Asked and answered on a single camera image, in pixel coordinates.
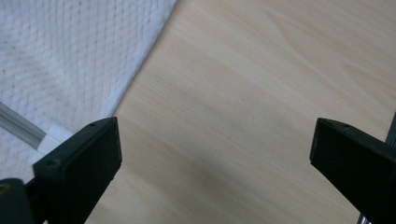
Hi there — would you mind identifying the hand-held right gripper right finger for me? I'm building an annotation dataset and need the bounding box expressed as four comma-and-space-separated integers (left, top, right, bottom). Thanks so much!
309, 117, 396, 224

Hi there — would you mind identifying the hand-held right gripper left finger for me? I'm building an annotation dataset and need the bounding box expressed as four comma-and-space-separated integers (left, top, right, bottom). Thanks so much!
25, 116, 123, 224

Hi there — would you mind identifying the white zipper pull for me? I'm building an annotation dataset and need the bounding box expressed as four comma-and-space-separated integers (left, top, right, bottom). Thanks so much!
36, 125, 75, 154

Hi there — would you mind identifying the white knit zippered garment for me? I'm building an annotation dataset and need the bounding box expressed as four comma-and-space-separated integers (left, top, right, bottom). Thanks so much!
0, 0, 179, 185

